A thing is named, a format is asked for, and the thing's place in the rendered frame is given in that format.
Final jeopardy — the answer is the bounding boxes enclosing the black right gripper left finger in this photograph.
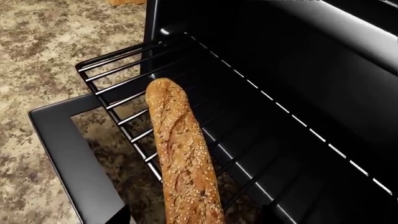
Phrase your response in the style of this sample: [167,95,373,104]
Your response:
[106,204,138,224]

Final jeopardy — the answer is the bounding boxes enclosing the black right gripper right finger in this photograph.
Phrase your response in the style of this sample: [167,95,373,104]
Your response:
[256,202,289,224]

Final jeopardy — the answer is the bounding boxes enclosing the sesame seeded baguette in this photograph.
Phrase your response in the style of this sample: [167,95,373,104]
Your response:
[145,78,226,224]

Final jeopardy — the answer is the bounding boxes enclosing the grey framed glass oven door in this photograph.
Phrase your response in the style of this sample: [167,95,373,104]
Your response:
[28,93,162,224]

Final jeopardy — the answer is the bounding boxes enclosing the black toaster oven body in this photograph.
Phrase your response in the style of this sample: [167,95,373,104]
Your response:
[141,0,398,224]

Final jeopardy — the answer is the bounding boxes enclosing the light wooden block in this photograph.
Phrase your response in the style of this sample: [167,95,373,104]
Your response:
[106,0,146,6]

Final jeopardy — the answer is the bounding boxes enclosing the black wire oven rack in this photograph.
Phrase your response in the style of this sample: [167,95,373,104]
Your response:
[75,32,394,224]

